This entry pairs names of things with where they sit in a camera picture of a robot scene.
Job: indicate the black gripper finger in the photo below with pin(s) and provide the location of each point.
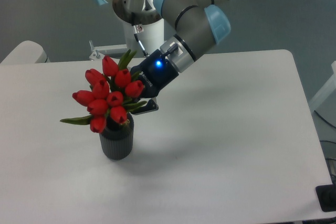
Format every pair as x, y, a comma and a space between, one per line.
150, 106

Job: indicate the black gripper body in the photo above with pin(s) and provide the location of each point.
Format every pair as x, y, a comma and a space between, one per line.
155, 74

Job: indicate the red tulip bouquet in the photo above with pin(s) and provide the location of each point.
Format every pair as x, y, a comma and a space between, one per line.
113, 94

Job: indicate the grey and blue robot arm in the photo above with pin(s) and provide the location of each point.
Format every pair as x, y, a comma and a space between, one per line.
170, 35

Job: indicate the dark grey ribbed vase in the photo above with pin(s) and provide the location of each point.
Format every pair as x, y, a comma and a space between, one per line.
117, 140

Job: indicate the white rounded furniture piece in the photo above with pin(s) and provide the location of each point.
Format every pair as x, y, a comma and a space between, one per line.
27, 52

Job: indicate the white furniture at right edge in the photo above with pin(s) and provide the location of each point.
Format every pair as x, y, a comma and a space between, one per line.
324, 92

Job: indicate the black device at table edge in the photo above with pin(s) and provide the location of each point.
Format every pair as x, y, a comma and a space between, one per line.
326, 197

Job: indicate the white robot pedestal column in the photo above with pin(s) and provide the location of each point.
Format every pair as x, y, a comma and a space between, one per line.
151, 37

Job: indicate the white metal base frame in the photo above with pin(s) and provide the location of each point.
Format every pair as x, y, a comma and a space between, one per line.
116, 51

